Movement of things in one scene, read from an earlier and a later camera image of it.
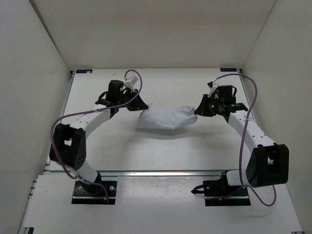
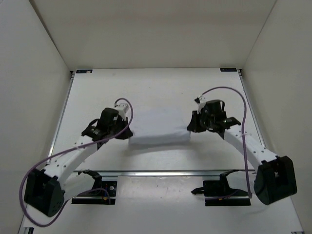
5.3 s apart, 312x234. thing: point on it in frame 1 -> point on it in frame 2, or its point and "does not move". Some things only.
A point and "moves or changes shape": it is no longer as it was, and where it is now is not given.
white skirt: [166, 117] moves or changes shape
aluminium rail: [161, 173] does not move
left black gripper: [138, 104] -> [127, 132]
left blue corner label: [84, 71] does not move
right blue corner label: [228, 69] does not move
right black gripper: [202, 109] -> [193, 126]
